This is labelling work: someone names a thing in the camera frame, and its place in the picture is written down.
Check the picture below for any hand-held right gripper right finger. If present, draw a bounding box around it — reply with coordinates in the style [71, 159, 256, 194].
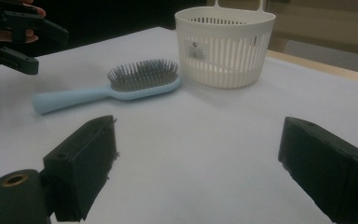
[277, 116, 358, 224]

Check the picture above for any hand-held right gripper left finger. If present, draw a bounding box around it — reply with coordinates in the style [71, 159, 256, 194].
[42, 115, 119, 223]

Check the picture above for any light blue hairbrush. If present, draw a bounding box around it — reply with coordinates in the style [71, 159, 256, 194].
[32, 59, 182, 116]

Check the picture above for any white slotted plastic basket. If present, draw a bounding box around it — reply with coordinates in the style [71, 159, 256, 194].
[174, 0, 277, 90]

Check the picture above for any wooden table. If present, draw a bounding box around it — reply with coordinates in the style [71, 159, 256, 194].
[266, 49, 358, 87]

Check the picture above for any white table cover sheet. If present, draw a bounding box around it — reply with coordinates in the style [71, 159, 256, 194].
[0, 26, 358, 224]

